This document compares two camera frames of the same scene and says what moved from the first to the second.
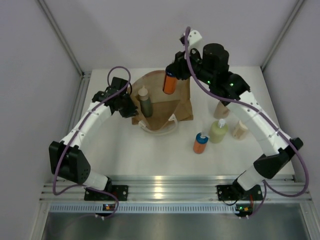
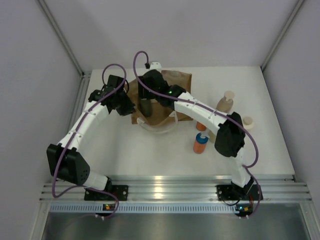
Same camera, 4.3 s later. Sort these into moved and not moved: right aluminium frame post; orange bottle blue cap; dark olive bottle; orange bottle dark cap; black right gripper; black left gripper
Moved: orange bottle dark cap; black right gripper
Not moved: black left gripper; orange bottle blue cap; dark olive bottle; right aluminium frame post
